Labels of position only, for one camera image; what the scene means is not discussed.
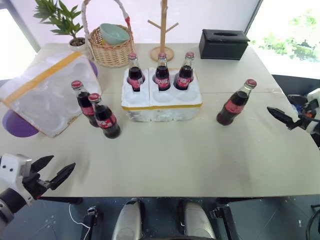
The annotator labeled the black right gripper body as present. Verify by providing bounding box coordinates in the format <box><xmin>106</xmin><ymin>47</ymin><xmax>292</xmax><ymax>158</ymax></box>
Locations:
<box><xmin>294</xmin><ymin>99</ymin><xmax>314</xmax><ymax>130</ymax></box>

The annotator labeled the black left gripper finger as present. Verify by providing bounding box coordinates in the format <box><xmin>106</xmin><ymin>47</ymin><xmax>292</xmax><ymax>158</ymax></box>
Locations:
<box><xmin>48</xmin><ymin>162</ymin><xmax>77</xmax><ymax>191</ymax></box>
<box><xmin>30</xmin><ymin>155</ymin><xmax>55</xmax><ymax>176</ymax></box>

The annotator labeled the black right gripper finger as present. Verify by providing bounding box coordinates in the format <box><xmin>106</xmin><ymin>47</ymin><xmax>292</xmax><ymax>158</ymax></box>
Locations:
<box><xmin>287</xmin><ymin>94</ymin><xmax>308</xmax><ymax>106</ymax></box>
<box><xmin>266</xmin><ymin>106</ymin><xmax>302</xmax><ymax>131</ymax></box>

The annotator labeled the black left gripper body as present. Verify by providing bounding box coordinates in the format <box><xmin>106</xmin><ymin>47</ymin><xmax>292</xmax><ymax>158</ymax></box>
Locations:
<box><xmin>21</xmin><ymin>171</ymin><xmax>58</xmax><ymax>200</ymax></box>

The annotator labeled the glass cola bottle red cap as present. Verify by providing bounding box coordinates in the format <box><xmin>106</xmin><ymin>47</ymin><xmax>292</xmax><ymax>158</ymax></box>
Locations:
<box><xmin>215</xmin><ymin>78</ymin><xmax>258</xmax><ymax>127</ymax></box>
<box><xmin>88</xmin><ymin>92</ymin><xmax>122</xmax><ymax>140</ymax></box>
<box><xmin>70</xmin><ymin>79</ymin><xmax>100</xmax><ymax>128</ymax></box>
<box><xmin>172</xmin><ymin>51</ymin><xmax>196</xmax><ymax>92</ymax></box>
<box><xmin>127</xmin><ymin>52</ymin><xmax>147</xmax><ymax>93</ymax></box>
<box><xmin>152</xmin><ymin>52</ymin><xmax>172</xmax><ymax>92</ymax></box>

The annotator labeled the white foam lid yellow tape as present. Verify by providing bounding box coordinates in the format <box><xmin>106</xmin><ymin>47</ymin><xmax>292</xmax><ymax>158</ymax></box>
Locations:
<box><xmin>0</xmin><ymin>51</ymin><xmax>102</xmax><ymax>139</ymax></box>

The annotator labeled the black tissue box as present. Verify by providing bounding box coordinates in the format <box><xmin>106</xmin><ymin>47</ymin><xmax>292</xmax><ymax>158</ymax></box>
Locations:
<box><xmin>198</xmin><ymin>28</ymin><xmax>251</xmax><ymax>61</ymax></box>

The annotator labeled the white foam bottle crate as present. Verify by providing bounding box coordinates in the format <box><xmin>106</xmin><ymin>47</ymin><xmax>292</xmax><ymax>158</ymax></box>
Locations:
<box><xmin>120</xmin><ymin>66</ymin><xmax>203</xmax><ymax>124</ymax></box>

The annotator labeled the dark furniture behind table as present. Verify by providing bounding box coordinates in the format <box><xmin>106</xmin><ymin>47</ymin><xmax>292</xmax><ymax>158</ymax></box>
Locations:
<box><xmin>270</xmin><ymin>74</ymin><xmax>320</xmax><ymax>97</ymax></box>

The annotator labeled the purple round mat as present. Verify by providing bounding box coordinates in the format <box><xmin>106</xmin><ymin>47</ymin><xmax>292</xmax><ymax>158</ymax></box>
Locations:
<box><xmin>2</xmin><ymin>59</ymin><xmax>99</xmax><ymax>139</ymax></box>

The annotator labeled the small black plug device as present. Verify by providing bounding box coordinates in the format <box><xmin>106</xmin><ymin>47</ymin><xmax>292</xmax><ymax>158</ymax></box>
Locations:
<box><xmin>80</xmin><ymin>205</ymin><xmax>105</xmax><ymax>240</ymax></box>

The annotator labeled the silver rounded robot leg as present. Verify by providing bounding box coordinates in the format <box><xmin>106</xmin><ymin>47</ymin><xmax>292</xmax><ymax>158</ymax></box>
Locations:
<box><xmin>110</xmin><ymin>198</ymin><xmax>146</xmax><ymax>240</ymax></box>
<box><xmin>176</xmin><ymin>199</ymin><xmax>217</xmax><ymax>240</ymax></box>

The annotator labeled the wooden mug tree stand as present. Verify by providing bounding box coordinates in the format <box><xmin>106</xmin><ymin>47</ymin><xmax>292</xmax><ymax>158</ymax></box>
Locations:
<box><xmin>147</xmin><ymin>0</ymin><xmax>180</xmax><ymax>63</ymax></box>

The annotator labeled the green plant in white pot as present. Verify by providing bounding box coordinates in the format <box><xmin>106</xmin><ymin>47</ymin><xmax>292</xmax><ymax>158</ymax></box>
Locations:
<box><xmin>32</xmin><ymin>0</ymin><xmax>88</xmax><ymax>55</ymax></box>

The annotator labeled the pale green bowl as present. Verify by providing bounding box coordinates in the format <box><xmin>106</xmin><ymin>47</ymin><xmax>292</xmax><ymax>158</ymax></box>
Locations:
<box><xmin>99</xmin><ymin>22</ymin><xmax>131</xmax><ymax>47</ymax></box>

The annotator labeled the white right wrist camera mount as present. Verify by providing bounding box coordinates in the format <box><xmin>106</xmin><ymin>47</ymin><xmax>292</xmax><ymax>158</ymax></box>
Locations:
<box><xmin>305</xmin><ymin>88</ymin><xmax>320</xmax><ymax>135</ymax></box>

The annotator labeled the black table frame bar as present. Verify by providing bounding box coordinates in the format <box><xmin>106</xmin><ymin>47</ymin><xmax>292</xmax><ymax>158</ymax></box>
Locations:
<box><xmin>39</xmin><ymin>196</ymin><xmax>84</xmax><ymax>205</ymax></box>

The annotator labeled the thin white cable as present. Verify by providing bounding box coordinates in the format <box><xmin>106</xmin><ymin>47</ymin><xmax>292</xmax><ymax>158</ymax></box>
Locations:
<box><xmin>68</xmin><ymin>203</ymin><xmax>91</xmax><ymax>240</ymax></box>

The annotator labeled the black cable loop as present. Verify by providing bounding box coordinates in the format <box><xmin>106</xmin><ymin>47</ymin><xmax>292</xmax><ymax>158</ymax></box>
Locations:
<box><xmin>308</xmin><ymin>203</ymin><xmax>320</xmax><ymax>231</ymax></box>

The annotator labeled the black table frame leg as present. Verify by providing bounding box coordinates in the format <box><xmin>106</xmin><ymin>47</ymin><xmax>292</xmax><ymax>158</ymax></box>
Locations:
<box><xmin>209</xmin><ymin>197</ymin><xmax>242</xmax><ymax>240</ymax></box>

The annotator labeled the wicker basket with handle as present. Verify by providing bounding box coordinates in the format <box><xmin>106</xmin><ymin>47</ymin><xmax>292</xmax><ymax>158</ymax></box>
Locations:
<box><xmin>81</xmin><ymin>0</ymin><xmax>137</xmax><ymax>69</ymax></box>

